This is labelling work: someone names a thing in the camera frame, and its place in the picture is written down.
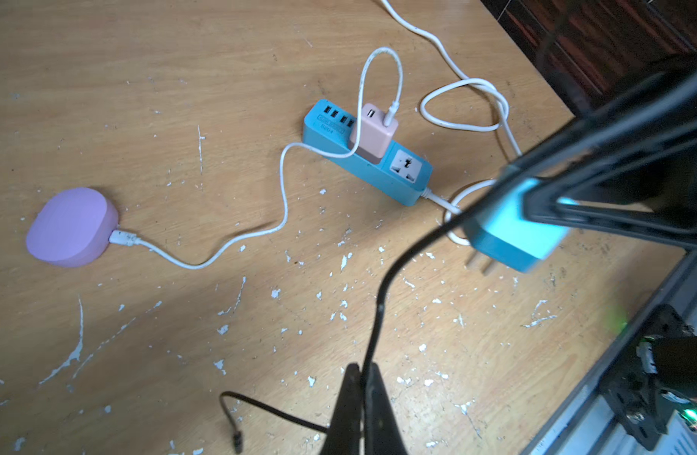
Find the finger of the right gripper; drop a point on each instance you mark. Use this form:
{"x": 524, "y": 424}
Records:
{"x": 651, "y": 94}
{"x": 673, "y": 227}

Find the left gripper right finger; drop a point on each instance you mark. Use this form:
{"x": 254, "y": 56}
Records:
{"x": 382, "y": 434}

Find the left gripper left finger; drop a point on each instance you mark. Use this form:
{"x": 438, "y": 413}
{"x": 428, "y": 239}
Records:
{"x": 344, "y": 435}

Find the teal USB charger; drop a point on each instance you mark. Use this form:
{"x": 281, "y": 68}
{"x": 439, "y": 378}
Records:
{"x": 503, "y": 234}

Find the pink USB charger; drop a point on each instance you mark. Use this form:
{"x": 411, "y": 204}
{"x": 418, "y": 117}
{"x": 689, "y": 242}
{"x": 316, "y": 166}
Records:
{"x": 375, "y": 137}

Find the pink earbud case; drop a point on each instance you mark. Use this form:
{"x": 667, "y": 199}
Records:
{"x": 73, "y": 228}

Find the teal power strip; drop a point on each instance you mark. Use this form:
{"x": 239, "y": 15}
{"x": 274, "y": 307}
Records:
{"x": 402, "y": 175}

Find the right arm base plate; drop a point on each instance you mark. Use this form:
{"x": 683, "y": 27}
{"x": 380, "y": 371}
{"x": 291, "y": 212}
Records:
{"x": 654, "y": 377}

